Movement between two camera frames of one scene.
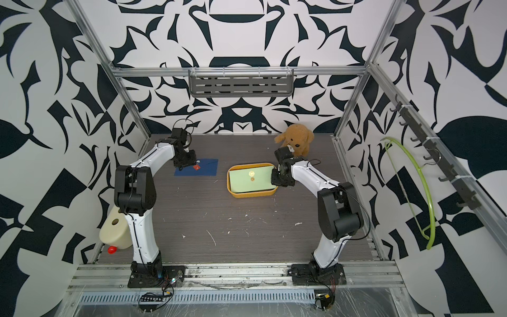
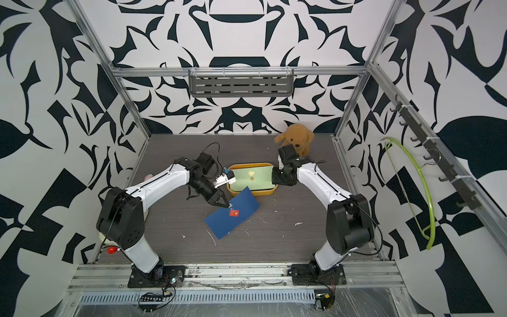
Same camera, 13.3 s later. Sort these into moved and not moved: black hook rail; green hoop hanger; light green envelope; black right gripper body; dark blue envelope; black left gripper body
Moved: dark blue envelope; black left gripper body
Not moved: black right gripper body; green hoop hanger; light green envelope; black hook rail
